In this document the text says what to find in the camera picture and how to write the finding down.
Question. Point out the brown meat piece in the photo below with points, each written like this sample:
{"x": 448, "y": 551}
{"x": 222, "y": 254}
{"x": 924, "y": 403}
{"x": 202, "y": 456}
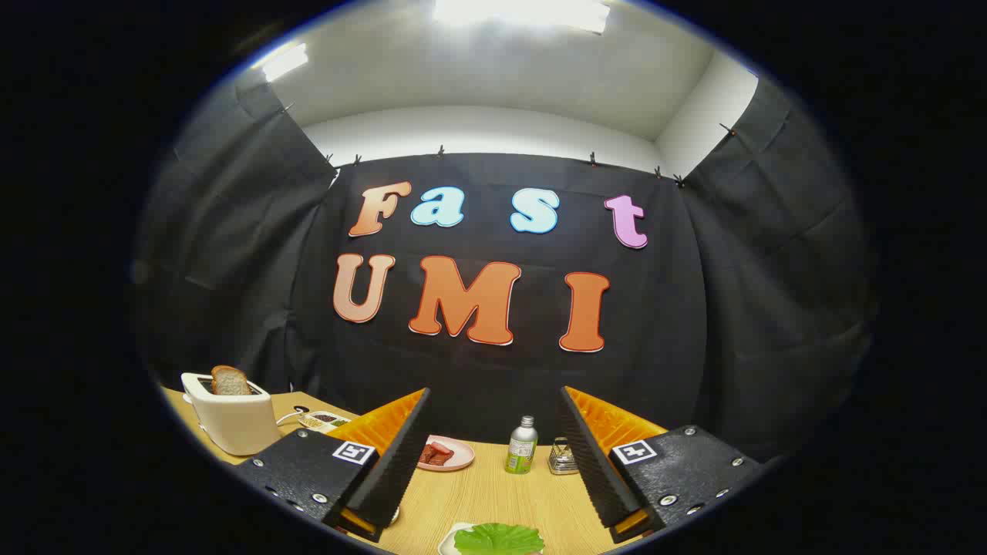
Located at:
{"x": 433, "y": 459}

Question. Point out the large ceiling light panel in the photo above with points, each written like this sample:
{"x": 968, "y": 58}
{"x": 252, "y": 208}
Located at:
{"x": 524, "y": 14}

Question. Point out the pink round plate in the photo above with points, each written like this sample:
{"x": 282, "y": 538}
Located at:
{"x": 463, "y": 459}

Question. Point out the toasted bread slice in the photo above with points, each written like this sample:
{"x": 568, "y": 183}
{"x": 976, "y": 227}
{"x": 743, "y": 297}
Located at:
{"x": 230, "y": 381}

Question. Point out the white divided condiment dish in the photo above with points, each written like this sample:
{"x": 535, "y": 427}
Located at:
{"x": 324, "y": 420}

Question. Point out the red sausage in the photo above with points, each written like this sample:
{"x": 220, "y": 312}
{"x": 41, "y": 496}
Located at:
{"x": 441, "y": 447}

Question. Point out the green lettuce leaf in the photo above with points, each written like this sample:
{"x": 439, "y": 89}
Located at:
{"x": 497, "y": 539}

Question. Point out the cream white toaster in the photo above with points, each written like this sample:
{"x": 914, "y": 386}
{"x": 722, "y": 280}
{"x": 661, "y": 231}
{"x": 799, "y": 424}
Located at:
{"x": 235, "y": 424}

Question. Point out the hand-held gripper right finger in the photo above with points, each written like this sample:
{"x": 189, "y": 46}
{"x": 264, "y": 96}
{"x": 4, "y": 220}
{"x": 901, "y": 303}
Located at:
{"x": 594, "y": 470}

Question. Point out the white square plate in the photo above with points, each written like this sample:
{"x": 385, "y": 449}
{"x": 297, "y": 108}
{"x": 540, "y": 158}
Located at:
{"x": 447, "y": 541}

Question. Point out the silver bottle green label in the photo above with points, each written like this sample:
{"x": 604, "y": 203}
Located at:
{"x": 522, "y": 451}

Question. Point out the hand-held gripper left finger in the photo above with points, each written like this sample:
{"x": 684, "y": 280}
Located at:
{"x": 393, "y": 470}

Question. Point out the small ceiling light panel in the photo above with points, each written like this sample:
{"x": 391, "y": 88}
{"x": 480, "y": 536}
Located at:
{"x": 285, "y": 62}

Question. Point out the black backdrop cloth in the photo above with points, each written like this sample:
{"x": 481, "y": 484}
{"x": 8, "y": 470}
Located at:
{"x": 501, "y": 370}

